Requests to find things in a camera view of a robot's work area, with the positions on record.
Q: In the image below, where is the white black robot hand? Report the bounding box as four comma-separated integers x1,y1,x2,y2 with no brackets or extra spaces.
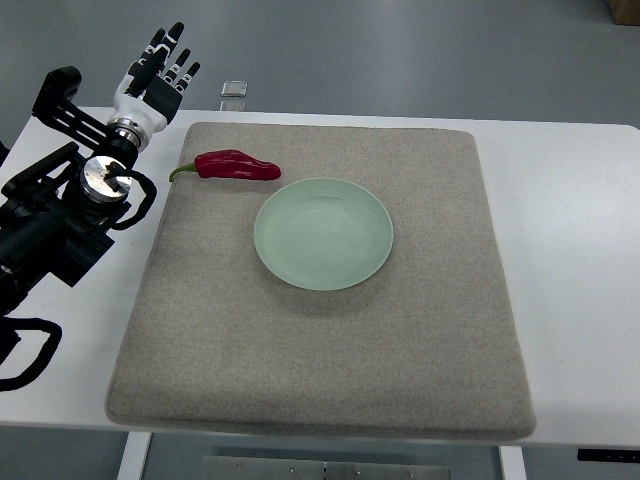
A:
109,22,200,140

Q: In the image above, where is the red chili pepper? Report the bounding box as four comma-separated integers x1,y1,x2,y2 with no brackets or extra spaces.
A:
168,149,282,182

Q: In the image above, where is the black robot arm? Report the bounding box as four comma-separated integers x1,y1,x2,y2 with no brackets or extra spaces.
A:
1,66,157,392

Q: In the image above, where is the light green plate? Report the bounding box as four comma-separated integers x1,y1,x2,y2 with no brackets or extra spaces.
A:
253,178,394,291

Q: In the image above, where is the white table leg left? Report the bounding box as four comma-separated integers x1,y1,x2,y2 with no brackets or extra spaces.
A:
116,432,152,480

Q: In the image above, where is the white table leg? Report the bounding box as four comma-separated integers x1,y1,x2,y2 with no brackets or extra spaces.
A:
116,432,152,480
498,446,527,480

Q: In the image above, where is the beige felt mat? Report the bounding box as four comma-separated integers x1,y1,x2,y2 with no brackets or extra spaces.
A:
105,123,536,441

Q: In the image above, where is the cardboard box corner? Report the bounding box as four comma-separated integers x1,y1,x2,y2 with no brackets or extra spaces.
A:
606,0,640,26

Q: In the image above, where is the white table leg right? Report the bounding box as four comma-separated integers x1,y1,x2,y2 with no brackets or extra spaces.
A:
498,446,527,480

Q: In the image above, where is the black table control panel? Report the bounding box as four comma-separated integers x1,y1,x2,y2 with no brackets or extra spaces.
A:
577,448,640,464

